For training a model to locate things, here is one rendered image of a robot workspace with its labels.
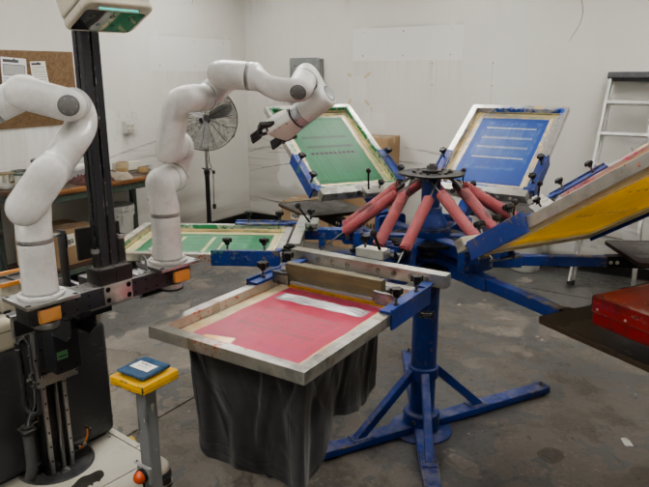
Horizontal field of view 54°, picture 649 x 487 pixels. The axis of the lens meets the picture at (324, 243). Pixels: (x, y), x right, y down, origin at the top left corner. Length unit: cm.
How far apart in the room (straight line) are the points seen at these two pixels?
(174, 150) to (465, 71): 462
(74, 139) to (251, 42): 598
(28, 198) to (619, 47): 510
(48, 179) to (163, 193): 44
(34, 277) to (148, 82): 491
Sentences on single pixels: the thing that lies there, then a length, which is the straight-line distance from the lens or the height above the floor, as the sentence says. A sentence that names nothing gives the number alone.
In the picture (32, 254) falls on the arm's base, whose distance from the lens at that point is 188.
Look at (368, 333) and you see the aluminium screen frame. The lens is 195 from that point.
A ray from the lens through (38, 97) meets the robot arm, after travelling 175.
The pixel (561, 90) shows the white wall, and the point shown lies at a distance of 612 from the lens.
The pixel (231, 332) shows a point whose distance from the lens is 203.
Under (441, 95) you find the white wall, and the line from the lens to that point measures 647.
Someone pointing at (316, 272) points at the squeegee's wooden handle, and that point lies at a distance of 230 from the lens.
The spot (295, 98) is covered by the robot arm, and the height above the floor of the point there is 167.
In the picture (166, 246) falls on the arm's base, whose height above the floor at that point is 120.
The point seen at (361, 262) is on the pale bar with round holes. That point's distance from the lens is 246.
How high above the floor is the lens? 173
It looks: 15 degrees down
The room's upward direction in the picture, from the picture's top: straight up
